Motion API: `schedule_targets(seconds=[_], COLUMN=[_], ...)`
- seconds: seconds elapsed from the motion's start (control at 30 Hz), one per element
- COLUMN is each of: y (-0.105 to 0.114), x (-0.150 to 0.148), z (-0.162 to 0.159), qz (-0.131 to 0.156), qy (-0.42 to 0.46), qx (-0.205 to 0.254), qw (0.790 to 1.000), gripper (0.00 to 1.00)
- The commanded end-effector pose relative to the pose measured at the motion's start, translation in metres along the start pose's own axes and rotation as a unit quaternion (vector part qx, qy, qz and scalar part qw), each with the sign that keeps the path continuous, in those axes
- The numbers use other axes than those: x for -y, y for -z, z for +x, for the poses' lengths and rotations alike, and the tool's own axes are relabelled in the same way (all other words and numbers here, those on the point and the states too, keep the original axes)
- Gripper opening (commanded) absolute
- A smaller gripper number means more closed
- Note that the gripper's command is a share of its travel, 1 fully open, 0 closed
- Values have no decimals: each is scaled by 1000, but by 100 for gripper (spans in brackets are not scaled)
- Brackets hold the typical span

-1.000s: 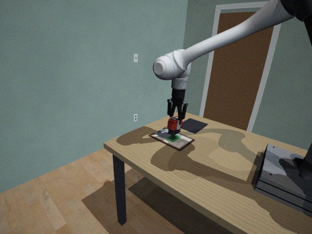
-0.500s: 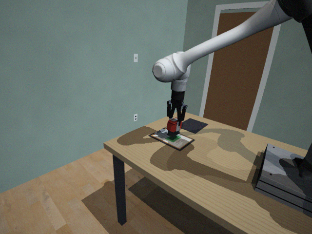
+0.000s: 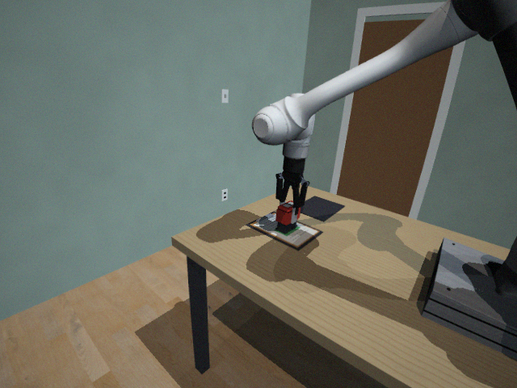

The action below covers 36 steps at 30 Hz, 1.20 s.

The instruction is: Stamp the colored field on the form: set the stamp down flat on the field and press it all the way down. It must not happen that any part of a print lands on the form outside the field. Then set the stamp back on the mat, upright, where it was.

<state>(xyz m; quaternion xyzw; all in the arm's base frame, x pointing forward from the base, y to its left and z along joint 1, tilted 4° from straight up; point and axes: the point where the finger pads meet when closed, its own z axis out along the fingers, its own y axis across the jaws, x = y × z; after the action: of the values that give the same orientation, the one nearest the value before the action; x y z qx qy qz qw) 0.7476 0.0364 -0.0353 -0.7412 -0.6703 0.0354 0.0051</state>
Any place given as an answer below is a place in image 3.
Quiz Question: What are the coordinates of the red self-inking stamp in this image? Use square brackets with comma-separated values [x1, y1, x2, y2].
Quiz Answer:
[275, 200, 301, 234]

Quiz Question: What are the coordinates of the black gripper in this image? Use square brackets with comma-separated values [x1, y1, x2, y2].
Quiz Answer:
[275, 157, 309, 224]

